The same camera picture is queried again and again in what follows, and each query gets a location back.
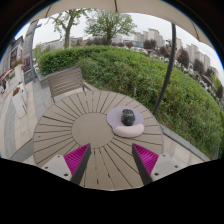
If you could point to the purple mouse pad with wrist rest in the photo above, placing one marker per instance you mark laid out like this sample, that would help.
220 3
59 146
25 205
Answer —
113 118

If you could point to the brown slatted patio chair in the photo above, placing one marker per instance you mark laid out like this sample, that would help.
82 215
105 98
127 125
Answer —
65 81

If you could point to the white flower planter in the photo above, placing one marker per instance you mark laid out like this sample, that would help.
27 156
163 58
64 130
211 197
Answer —
18 75
19 105

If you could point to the dense round-crowned tree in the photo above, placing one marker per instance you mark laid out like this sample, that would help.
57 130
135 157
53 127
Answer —
110 25

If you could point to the thin-crowned tree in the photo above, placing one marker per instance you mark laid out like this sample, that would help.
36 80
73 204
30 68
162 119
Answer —
69 36

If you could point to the black computer mouse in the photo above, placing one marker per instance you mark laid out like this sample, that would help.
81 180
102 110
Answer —
128 117

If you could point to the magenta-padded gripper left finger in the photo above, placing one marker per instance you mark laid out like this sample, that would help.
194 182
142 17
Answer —
60 166

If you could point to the distant apartment buildings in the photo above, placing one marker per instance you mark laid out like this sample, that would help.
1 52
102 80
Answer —
153 33

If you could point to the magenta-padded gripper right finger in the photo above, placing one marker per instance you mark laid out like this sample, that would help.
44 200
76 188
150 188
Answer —
163 165

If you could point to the green hedge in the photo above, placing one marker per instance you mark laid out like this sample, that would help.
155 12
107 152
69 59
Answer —
133 73

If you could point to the beige patio umbrella with pole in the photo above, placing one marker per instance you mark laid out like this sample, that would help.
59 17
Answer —
83 5

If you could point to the tall grey sign pillar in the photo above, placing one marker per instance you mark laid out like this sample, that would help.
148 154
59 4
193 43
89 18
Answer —
29 46

